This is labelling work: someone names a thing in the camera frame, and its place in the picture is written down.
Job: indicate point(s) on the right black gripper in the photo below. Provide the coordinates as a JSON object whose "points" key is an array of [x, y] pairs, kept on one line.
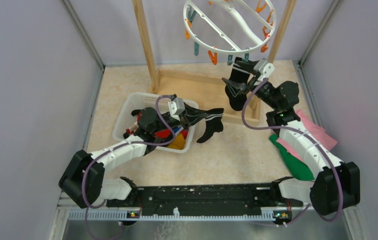
{"points": [[236, 87]]}

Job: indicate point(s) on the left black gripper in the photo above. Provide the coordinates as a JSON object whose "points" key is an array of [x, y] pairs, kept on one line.
{"points": [[188, 117]]}

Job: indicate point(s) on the black sock white stripes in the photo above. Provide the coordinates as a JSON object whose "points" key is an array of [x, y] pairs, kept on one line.
{"points": [[237, 103]]}

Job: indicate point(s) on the round white clip hanger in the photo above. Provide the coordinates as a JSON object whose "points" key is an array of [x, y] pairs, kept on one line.
{"points": [[226, 29]]}

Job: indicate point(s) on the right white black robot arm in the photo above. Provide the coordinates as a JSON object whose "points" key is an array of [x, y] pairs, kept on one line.
{"points": [[335, 184]]}

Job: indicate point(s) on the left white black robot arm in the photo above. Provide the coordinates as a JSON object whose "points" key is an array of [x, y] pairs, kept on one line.
{"points": [[84, 178]]}

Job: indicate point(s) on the yellow sock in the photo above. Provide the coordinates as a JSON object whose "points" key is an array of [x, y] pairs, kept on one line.
{"points": [[179, 143]]}

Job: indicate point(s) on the red sock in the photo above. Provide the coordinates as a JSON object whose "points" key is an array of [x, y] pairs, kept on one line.
{"points": [[161, 130]]}

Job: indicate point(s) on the white plastic laundry basket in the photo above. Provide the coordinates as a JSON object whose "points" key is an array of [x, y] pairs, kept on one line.
{"points": [[140, 100]]}

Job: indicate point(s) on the pink cloth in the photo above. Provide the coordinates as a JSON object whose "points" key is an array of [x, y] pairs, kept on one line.
{"points": [[318, 132]]}

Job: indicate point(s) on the green cloth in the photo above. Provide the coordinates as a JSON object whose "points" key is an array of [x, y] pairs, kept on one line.
{"points": [[291, 159]]}

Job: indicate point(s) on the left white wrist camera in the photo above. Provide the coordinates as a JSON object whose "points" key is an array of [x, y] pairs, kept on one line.
{"points": [[176, 108]]}

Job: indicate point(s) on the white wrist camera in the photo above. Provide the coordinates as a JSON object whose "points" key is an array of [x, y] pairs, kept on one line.
{"points": [[263, 69], [176, 108]]}

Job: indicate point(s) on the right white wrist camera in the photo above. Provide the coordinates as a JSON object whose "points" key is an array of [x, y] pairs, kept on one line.
{"points": [[263, 69]]}

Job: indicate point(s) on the wooden hanger stand frame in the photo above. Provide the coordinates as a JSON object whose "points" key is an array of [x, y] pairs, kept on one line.
{"points": [[205, 89]]}

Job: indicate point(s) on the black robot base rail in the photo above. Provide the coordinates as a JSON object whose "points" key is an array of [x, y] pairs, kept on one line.
{"points": [[217, 200]]}

